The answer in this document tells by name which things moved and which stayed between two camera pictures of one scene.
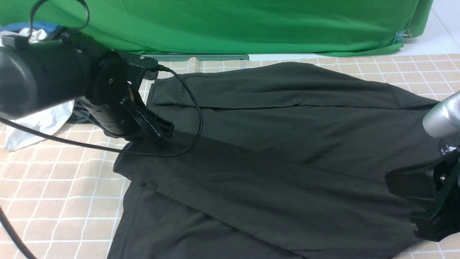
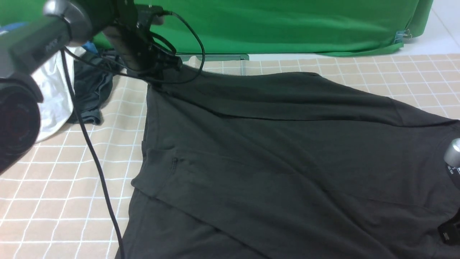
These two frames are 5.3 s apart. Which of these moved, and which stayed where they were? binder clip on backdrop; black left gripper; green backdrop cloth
Moved: black left gripper
Stayed: binder clip on backdrop; green backdrop cloth
